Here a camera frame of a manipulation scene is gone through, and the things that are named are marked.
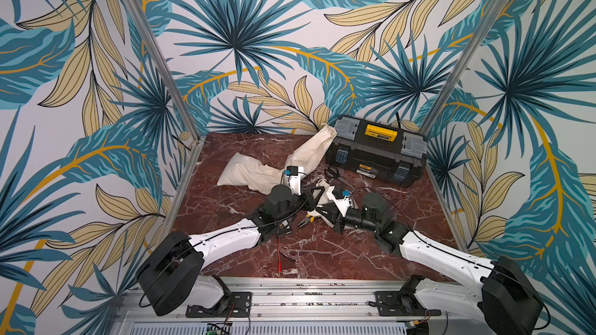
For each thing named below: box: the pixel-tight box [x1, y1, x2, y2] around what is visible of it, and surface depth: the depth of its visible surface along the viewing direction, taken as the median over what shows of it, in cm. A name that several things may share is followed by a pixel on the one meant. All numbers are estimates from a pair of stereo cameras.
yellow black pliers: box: [297, 214, 319, 228], surface depth 92 cm
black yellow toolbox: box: [325, 115, 428, 189], surface depth 97 cm
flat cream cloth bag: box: [216, 151, 285, 196], surface depth 100 cm
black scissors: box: [324, 166, 356, 190], surface depth 109 cm
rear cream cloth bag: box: [284, 123, 338, 177], surface depth 95 cm
